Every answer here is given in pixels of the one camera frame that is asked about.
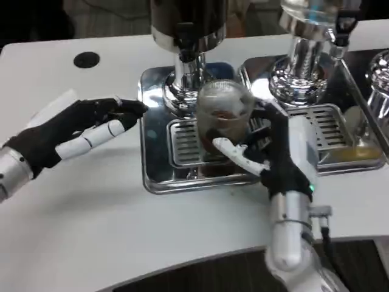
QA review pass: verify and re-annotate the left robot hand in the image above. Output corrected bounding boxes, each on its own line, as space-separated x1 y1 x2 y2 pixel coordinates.
2 89 150 180

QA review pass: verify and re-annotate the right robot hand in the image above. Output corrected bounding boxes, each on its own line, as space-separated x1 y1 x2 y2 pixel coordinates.
212 99 320 203

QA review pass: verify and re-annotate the clear ribbed glass cup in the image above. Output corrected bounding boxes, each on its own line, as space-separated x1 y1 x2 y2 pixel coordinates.
195 79 255 177

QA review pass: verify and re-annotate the steel slotted drain grid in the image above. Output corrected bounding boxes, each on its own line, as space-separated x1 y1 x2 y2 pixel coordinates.
285 105 353 153
166 117 270 169

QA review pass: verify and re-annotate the steel drip tray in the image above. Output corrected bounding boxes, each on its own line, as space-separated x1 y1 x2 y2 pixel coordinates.
138 62 268 195
340 48 389 167
239 56 387 177

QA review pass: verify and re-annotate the black chair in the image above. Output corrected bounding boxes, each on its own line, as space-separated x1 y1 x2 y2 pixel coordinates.
0 0 75 48

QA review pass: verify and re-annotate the clear drink dispenser chrome pedestal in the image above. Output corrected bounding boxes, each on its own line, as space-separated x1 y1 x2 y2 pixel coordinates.
269 0 341 107

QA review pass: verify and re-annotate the black round cable grommet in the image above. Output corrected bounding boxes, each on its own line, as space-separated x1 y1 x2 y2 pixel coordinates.
73 51 100 69

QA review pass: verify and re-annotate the dark drink dispenser chrome pedestal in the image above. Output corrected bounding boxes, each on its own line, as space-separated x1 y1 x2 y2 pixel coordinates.
150 0 227 115

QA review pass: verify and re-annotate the black-handled chrome tap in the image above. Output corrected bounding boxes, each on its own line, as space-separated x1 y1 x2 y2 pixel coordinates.
329 10 357 60

